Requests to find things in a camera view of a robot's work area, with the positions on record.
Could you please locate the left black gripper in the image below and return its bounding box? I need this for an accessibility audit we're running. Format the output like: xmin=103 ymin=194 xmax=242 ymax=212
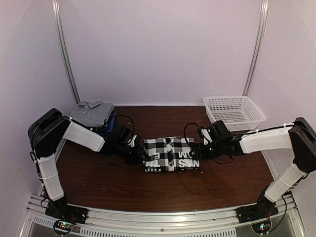
xmin=115 ymin=142 xmax=151 ymax=165

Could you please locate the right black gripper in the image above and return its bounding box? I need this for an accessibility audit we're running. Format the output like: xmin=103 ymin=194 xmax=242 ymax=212
xmin=190 ymin=140 xmax=225 ymax=160

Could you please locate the blue plaid shirt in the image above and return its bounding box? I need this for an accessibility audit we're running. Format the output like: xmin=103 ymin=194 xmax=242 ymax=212
xmin=98 ymin=111 xmax=116 ymax=136

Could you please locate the grey shirt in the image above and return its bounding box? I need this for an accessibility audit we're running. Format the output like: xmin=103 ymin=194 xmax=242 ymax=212
xmin=69 ymin=101 xmax=114 ymax=127

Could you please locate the black white checkered shirt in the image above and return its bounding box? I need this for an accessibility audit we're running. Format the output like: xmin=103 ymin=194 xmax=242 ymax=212
xmin=143 ymin=137 xmax=200 ymax=172

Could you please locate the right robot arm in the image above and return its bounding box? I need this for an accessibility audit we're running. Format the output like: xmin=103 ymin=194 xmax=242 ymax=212
xmin=189 ymin=117 xmax=316 ymax=218

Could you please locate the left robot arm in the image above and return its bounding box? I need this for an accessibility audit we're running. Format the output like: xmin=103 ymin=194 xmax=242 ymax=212
xmin=28 ymin=108 xmax=144 ymax=219

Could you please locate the white plastic basket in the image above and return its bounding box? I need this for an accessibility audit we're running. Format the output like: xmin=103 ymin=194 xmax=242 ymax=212
xmin=202 ymin=96 xmax=266 ymax=131

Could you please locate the right circuit board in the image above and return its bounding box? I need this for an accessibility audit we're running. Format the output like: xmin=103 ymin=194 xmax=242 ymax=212
xmin=251 ymin=221 xmax=272 ymax=235

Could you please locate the circuit board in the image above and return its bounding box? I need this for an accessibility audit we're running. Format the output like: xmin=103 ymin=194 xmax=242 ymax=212
xmin=251 ymin=221 xmax=272 ymax=235
xmin=53 ymin=220 xmax=74 ymax=235

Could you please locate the left circuit board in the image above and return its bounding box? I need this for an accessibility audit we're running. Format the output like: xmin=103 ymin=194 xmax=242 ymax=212
xmin=53 ymin=220 xmax=74 ymax=235

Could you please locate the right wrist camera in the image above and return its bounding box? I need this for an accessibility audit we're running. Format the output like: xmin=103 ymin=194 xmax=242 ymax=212
xmin=198 ymin=120 xmax=231 ymax=145

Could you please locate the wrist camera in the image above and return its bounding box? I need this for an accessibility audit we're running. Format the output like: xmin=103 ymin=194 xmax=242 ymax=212
xmin=113 ymin=124 xmax=134 ymax=145
xmin=198 ymin=120 xmax=231 ymax=145

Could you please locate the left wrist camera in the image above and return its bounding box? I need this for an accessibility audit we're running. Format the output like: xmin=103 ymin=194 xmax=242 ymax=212
xmin=113 ymin=124 xmax=134 ymax=145

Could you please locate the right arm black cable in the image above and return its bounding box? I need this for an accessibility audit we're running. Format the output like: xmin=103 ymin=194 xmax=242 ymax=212
xmin=184 ymin=123 xmax=297 ymax=149

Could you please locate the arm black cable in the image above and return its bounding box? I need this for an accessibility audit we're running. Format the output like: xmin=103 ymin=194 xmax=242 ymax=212
xmin=184 ymin=123 xmax=297 ymax=149
xmin=115 ymin=115 xmax=135 ymax=134

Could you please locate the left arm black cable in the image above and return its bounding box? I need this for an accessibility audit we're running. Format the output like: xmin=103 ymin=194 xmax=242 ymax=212
xmin=115 ymin=115 xmax=135 ymax=134

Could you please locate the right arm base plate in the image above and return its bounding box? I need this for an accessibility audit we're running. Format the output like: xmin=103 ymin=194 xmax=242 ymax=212
xmin=236 ymin=202 xmax=278 ymax=223

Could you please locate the aluminium front rail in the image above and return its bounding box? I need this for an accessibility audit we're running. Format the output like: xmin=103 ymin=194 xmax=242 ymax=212
xmin=17 ymin=194 xmax=307 ymax=237

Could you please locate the right aluminium frame post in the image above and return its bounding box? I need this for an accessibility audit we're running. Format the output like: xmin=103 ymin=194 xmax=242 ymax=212
xmin=243 ymin=0 xmax=269 ymax=96

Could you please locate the aluminium frame post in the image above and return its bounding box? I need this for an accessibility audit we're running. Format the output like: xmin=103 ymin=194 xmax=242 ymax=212
xmin=243 ymin=0 xmax=269 ymax=96
xmin=51 ymin=0 xmax=80 ymax=104

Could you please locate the left aluminium frame post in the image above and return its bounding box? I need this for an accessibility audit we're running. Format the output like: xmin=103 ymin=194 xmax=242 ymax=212
xmin=51 ymin=0 xmax=80 ymax=104

